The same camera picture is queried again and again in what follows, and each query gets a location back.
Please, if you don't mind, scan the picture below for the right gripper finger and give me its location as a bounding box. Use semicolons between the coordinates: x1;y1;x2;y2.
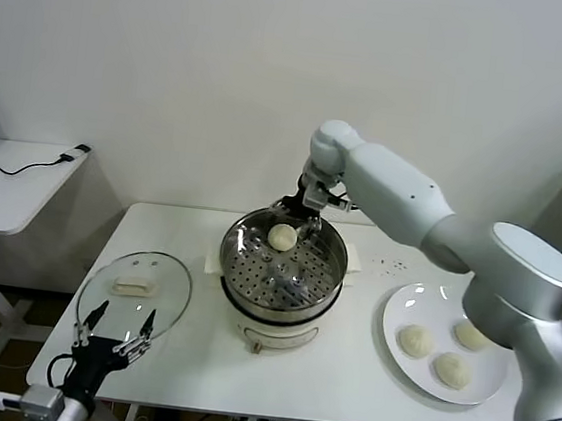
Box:
297;213;325;244
264;196;291;232

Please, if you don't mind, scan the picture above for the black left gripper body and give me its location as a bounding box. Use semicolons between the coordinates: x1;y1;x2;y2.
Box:
62;333;129;405

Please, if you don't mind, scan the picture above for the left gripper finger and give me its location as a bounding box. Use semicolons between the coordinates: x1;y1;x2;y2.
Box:
71;298;110;352
111;304;158;365

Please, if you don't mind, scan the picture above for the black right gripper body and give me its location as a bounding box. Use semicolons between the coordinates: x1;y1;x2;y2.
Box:
278;182;326;222

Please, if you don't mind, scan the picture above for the white steamed baozi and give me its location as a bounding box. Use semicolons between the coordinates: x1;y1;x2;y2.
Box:
394;321;438;362
451;318;494;353
430;350;477;393
266;221;300;253

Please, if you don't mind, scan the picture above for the glass lid with cream handle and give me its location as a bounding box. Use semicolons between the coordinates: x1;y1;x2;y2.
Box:
74;243;197;347

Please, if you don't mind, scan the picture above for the stainless steel steamer basket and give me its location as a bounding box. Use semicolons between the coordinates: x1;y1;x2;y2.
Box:
213;202;353;328

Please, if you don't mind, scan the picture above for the cream electric cooking pot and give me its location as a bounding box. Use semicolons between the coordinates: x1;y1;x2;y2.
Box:
194;230;367;366

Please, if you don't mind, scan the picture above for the white round plate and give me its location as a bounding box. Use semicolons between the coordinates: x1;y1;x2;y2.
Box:
373;279;518;410

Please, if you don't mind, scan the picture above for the white side desk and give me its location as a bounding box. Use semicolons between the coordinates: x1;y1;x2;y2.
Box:
0;139;91;378

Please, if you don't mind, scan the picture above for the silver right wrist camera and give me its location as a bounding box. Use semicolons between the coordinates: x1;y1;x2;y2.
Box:
296;170;346;213

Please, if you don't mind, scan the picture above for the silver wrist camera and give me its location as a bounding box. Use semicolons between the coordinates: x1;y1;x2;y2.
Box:
296;170;346;213
0;380;67;421

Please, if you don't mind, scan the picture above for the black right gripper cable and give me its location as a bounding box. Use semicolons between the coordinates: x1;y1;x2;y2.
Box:
323;184;365;215

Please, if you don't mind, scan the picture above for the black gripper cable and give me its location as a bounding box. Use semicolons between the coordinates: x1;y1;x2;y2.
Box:
323;184;365;215
44;351;77;391

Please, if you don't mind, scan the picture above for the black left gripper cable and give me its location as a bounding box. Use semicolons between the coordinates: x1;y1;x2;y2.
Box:
44;351;77;391

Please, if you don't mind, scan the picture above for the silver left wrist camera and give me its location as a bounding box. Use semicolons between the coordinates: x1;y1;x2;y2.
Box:
0;380;67;421

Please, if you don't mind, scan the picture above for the black cable with adapter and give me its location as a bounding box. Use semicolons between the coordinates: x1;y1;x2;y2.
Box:
0;136;92;184

